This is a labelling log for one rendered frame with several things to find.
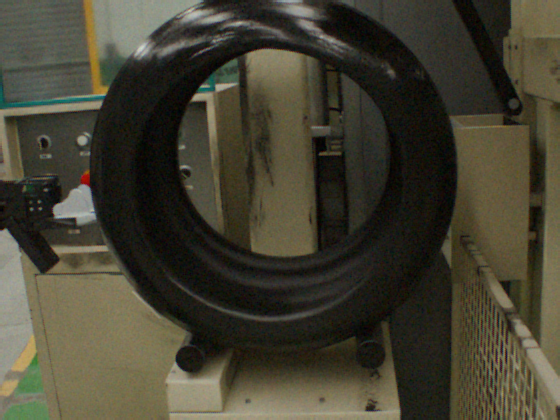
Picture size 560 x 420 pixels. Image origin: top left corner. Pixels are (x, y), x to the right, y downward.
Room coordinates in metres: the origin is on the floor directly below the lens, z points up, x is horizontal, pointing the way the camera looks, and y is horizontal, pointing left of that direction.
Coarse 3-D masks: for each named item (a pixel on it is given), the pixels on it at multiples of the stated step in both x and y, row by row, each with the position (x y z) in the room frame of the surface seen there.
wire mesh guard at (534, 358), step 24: (480, 264) 1.03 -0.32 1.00; (456, 288) 1.29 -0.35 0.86; (480, 288) 1.04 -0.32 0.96; (456, 312) 1.29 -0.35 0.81; (480, 312) 1.04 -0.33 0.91; (504, 312) 0.83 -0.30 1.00; (456, 336) 1.28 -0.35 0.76; (480, 336) 1.04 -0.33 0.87; (504, 336) 0.86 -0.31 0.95; (528, 336) 0.75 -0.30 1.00; (456, 360) 1.28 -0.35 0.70; (504, 360) 0.86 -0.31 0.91; (528, 360) 0.70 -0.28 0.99; (456, 384) 1.28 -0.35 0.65; (504, 384) 0.85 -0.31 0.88; (552, 384) 0.63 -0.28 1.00; (456, 408) 1.29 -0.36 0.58; (480, 408) 1.01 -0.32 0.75; (552, 408) 0.60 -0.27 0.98
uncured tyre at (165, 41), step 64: (256, 0) 0.97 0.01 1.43; (320, 0) 0.97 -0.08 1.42; (128, 64) 0.99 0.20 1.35; (192, 64) 0.95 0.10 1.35; (384, 64) 0.93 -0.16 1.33; (128, 128) 0.96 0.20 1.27; (448, 128) 0.95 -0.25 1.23; (128, 192) 0.96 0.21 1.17; (384, 192) 1.19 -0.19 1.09; (448, 192) 0.94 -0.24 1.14; (128, 256) 0.97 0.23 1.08; (192, 256) 1.21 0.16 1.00; (256, 256) 1.22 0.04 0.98; (320, 256) 1.20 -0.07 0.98; (384, 256) 0.92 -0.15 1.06; (192, 320) 0.96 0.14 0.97; (256, 320) 0.94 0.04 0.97; (320, 320) 0.93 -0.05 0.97
